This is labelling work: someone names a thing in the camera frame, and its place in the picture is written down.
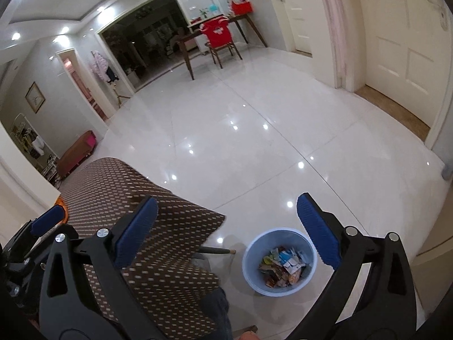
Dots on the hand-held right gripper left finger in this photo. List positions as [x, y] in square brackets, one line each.
[136, 233]

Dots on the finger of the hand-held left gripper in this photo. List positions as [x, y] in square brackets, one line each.
[47, 219]

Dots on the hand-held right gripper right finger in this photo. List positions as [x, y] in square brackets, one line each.
[318, 230]

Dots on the pile of mixed wrappers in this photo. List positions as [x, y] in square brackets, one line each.
[283, 265]

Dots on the light blue plastic bin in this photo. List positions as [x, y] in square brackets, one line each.
[253, 272]

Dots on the orange packet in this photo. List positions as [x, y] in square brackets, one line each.
[62, 203]

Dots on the brown dotted tablecloth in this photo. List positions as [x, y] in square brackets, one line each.
[106, 184]

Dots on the brown wooden bench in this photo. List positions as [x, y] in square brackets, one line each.
[74, 156]

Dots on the white shoe rack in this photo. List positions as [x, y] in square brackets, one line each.
[33, 145]

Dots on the dark metal table leg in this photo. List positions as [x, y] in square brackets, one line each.
[216, 250]

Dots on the person's jeans leg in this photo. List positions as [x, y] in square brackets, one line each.
[219, 315]

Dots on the wooden chair leg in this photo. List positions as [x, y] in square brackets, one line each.
[250, 328]

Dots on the coat rack with clothes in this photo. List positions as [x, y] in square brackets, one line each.
[101, 69]

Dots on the long dark wooden table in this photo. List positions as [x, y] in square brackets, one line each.
[188, 62]

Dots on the dark glass sliding door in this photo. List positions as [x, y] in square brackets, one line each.
[141, 46]

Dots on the white panel door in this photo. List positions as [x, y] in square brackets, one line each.
[407, 32]

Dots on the chair with red cover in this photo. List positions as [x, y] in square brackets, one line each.
[217, 32]

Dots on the white narrow door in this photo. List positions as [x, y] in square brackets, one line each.
[295, 10]

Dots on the red bag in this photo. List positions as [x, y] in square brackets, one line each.
[242, 6]

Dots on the teal item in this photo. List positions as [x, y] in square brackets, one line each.
[213, 8]

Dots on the framed wall picture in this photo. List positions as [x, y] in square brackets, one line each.
[35, 97]

